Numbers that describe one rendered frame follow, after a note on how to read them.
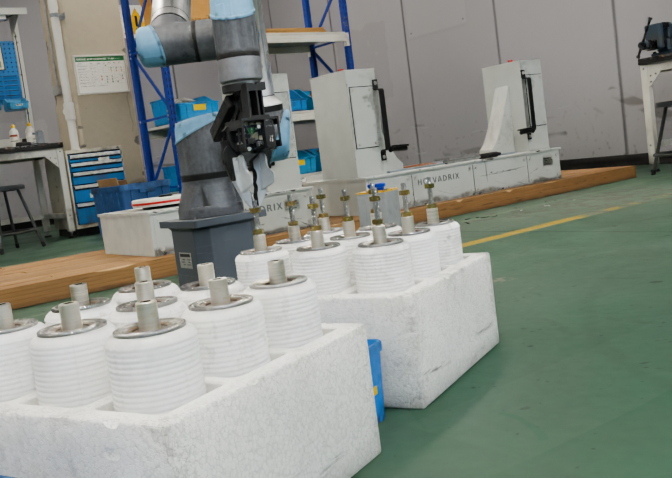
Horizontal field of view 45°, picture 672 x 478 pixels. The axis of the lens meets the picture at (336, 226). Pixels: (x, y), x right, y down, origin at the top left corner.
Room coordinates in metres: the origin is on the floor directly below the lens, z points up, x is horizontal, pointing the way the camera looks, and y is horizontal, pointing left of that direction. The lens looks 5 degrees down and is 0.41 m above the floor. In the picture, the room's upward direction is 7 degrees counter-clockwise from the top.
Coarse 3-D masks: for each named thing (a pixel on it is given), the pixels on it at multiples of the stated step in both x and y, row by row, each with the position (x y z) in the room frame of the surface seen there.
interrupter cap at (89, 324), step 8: (88, 320) 0.92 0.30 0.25; (96, 320) 0.92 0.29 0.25; (104, 320) 0.90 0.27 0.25; (48, 328) 0.90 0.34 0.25; (56, 328) 0.90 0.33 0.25; (80, 328) 0.87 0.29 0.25; (88, 328) 0.87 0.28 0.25; (96, 328) 0.88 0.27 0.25; (40, 336) 0.87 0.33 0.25; (48, 336) 0.86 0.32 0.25; (56, 336) 0.86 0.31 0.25; (64, 336) 0.86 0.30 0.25
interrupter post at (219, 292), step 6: (210, 282) 0.93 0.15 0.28; (216, 282) 0.92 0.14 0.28; (222, 282) 0.92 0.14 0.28; (210, 288) 0.93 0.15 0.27; (216, 288) 0.92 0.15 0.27; (222, 288) 0.92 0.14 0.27; (228, 288) 0.93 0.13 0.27; (210, 294) 0.93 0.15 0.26; (216, 294) 0.92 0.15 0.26; (222, 294) 0.92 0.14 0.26; (228, 294) 0.93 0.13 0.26; (216, 300) 0.92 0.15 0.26; (222, 300) 0.92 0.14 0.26; (228, 300) 0.93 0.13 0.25
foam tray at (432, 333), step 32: (480, 256) 1.51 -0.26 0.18; (352, 288) 1.34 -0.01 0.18; (416, 288) 1.26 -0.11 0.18; (448, 288) 1.35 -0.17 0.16; (480, 288) 1.48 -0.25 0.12; (352, 320) 1.26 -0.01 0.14; (384, 320) 1.23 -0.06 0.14; (416, 320) 1.22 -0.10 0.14; (448, 320) 1.33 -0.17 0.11; (480, 320) 1.47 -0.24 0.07; (384, 352) 1.24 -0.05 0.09; (416, 352) 1.21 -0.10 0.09; (448, 352) 1.32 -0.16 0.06; (480, 352) 1.45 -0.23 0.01; (384, 384) 1.24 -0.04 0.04; (416, 384) 1.21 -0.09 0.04; (448, 384) 1.30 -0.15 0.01
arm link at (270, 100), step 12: (264, 24) 1.84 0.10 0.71; (264, 36) 1.84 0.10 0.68; (264, 48) 1.83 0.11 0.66; (264, 60) 1.83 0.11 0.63; (264, 72) 1.83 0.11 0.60; (264, 96) 1.83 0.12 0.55; (264, 108) 1.82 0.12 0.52; (276, 108) 1.84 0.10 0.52; (288, 120) 1.85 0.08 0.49; (276, 132) 1.83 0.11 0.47; (288, 132) 1.83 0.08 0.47; (288, 144) 1.84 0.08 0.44; (252, 156) 1.84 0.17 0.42; (276, 156) 1.85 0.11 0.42
